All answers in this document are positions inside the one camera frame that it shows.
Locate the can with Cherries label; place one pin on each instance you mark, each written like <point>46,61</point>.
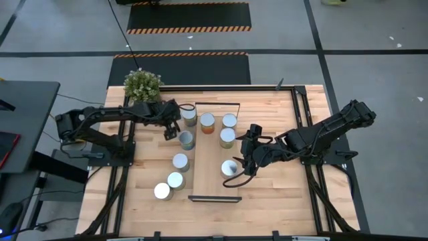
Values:
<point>186,140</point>

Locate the black computer mouse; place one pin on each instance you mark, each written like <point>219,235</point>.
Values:
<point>10,216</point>

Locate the low dark grey desk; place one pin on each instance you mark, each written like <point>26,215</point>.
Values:
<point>10,187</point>

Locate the small black clamp lever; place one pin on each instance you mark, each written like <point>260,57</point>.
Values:
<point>280,84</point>

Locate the can with orange side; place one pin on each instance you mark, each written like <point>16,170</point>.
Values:
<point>207,122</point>

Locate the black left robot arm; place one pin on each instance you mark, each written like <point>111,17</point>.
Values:
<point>100,115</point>

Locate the can with Pears label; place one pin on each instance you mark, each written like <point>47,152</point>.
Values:
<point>176,180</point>

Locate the can with grey side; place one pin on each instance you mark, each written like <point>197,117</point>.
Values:
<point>229,168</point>

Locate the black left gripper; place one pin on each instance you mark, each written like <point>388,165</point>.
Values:
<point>168,112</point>

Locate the black hazard-striped floor mat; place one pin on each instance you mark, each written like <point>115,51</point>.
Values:
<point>200,70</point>
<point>189,16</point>

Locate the black desk leg frame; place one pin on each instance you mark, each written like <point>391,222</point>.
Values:
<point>60,167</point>

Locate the can with green side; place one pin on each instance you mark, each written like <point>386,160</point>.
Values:
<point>227,137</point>

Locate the tall dark grey desk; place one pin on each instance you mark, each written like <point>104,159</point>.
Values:
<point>30,127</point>

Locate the black machine base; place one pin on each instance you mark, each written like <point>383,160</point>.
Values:
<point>133,1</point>

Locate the potted plant in striped pot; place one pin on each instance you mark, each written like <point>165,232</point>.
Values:
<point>143,85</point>

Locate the can with Tomatoes label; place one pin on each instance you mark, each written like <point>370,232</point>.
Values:
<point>181,162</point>

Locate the can with Oranges label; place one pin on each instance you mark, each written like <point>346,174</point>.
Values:
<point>163,191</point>

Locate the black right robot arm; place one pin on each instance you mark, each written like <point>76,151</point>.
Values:
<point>317,137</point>

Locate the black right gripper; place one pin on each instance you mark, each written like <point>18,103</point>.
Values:
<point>261,150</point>

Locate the red-rimmed black tablet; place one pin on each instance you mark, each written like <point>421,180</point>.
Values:
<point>6,147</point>

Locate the small black desk item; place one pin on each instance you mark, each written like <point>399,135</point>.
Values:
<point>5,105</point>

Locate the can with Peaches label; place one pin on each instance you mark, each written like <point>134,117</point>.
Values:
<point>189,115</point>

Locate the can with red-orange side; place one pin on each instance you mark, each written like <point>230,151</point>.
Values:
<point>229,120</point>

